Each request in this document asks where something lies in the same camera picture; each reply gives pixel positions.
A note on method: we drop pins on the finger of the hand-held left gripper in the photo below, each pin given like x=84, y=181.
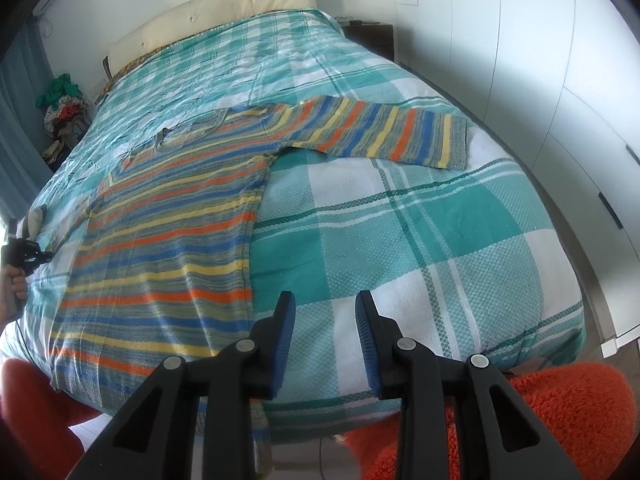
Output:
x=44, y=255

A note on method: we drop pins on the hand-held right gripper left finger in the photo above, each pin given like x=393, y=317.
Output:
x=283, y=342

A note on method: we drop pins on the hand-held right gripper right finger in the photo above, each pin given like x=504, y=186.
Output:
x=367, y=342

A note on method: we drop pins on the striped knit sweater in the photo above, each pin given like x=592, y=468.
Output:
x=165, y=240

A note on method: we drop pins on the pile of colourful clothes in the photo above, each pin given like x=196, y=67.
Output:
x=62, y=110

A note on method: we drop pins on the person's left hand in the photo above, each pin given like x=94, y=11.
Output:
x=14, y=292

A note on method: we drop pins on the teal plaid bed blanket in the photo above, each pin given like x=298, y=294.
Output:
x=400, y=240

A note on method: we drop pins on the blue curtain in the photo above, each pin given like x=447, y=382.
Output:
x=20, y=110

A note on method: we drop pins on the orange fleece clothing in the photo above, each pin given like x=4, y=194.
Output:
x=540, y=425
x=35, y=420

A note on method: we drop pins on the orange patterned bed sheet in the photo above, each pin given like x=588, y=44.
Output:
x=130, y=67

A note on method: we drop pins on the dark wooden nightstand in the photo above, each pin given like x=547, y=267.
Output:
x=372, y=40

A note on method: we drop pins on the dark object on nightstand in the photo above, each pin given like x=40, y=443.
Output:
x=357, y=21

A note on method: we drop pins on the white wardrobe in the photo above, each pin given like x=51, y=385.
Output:
x=550, y=60

